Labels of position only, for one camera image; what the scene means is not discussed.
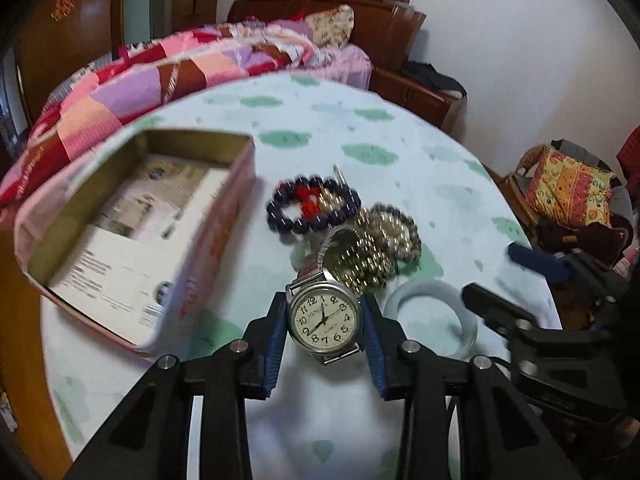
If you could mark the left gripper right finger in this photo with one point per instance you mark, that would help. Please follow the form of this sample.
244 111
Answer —
500 436

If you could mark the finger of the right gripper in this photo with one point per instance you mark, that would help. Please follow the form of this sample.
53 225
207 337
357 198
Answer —
493 309
552 269

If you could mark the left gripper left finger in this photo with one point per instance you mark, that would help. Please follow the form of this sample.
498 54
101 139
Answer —
147 434

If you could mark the pale jade bangle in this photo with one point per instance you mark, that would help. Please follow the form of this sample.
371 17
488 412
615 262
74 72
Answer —
433 312

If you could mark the silver wrist watch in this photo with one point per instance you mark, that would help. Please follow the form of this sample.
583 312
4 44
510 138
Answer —
324 315

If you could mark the paper leaflet in tin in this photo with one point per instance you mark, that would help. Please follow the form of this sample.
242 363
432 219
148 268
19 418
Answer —
123 267

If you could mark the wooden nightstand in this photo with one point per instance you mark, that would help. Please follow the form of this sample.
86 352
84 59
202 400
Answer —
434 107

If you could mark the pink tin box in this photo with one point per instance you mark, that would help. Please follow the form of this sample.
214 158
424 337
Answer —
49 224

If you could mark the black clothes on nightstand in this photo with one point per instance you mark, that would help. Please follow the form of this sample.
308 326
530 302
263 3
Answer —
427 76

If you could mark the pink bed sheet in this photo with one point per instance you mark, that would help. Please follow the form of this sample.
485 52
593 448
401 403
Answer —
349 65

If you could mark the wooden bed headboard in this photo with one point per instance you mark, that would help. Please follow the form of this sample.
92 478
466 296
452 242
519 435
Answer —
384 29

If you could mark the floral pillow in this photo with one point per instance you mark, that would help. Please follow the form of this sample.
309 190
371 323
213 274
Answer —
331 28

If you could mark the patchwork pink quilt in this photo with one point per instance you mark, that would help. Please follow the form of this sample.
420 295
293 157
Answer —
105 100

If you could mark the brown wooden wardrobe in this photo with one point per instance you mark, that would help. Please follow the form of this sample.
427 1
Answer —
58 37

